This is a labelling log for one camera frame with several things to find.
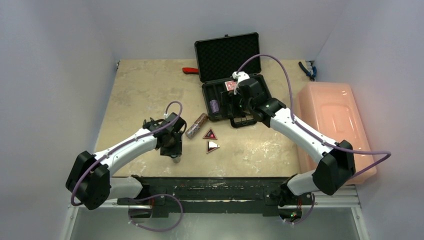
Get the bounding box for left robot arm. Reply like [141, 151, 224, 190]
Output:
[65, 112, 187, 210]

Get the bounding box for black poker set case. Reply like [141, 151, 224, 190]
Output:
[194, 32, 264, 128]

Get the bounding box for red playing card deck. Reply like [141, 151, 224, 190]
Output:
[224, 80, 237, 92]

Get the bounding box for red triangular dealer button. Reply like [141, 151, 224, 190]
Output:
[202, 128, 218, 140]

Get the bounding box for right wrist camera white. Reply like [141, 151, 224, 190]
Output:
[231, 71, 251, 84]

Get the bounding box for grey chip stack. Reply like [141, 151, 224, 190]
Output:
[172, 156, 181, 164]

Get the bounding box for white triangular dealer button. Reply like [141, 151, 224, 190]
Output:
[206, 140, 220, 154]

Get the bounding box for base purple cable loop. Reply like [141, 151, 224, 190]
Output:
[128, 193, 184, 233]

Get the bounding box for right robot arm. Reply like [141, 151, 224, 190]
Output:
[221, 76, 356, 204]

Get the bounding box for blue handled pliers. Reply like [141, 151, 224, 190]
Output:
[298, 61, 317, 82]

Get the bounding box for brown chip roll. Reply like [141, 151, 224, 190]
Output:
[185, 113, 209, 139]

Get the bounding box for red handled tool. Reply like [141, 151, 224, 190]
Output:
[181, 67, 199, 75]

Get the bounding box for purple chip stack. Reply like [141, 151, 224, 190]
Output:
[209, 99, 220, 115]

